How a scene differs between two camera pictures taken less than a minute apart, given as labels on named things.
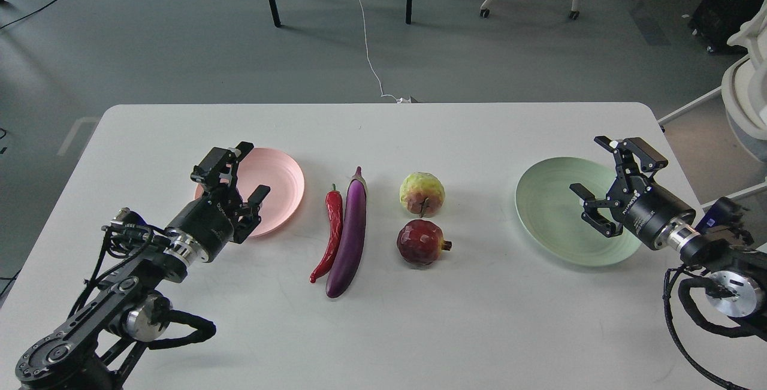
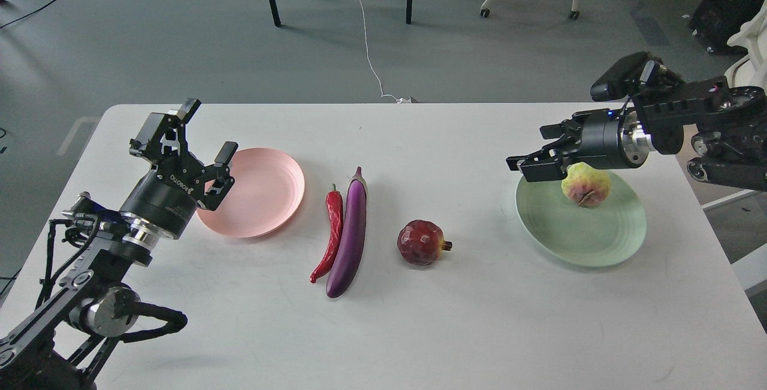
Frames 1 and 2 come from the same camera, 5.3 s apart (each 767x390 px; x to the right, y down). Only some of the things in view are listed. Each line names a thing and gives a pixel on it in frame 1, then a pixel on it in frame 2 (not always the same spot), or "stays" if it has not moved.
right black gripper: (645, 207) to (589, 138)
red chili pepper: (335, 205) stays
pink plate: (271, 167) stays
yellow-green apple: (422, 193) to (585, 186)
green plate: (550, 215) stays
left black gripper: (204, 228) to (168, 196)
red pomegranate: (420, 242) stays
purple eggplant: (349, 244) stays
